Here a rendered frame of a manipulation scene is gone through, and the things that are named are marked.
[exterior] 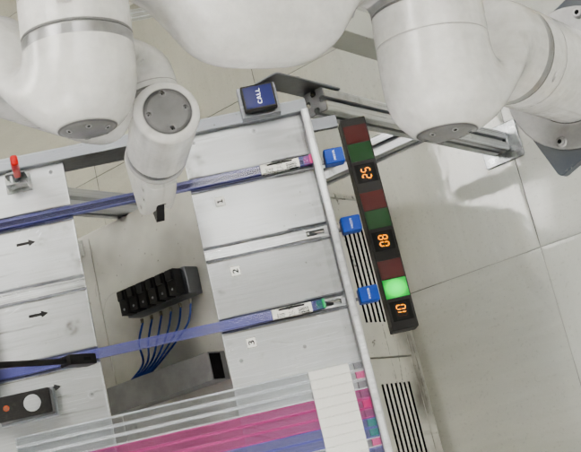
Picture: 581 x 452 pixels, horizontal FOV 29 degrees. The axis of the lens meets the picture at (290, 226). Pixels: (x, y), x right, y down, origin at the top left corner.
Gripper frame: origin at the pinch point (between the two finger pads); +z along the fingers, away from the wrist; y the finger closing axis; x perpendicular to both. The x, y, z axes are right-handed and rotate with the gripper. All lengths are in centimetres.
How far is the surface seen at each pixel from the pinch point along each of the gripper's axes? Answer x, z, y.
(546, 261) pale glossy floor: 81, 42, 19
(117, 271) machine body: -1.7, 46.9, -1.3
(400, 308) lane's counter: 31.2, -3.1, 27.4
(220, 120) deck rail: 13.6, -2.5, -8.1
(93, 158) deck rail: -5.8, 3.1, -8.5
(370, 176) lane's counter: 33.5, -3.6, 6.5
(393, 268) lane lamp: 32.1, -3.3, 21.3
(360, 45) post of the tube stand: 53, 29, -29
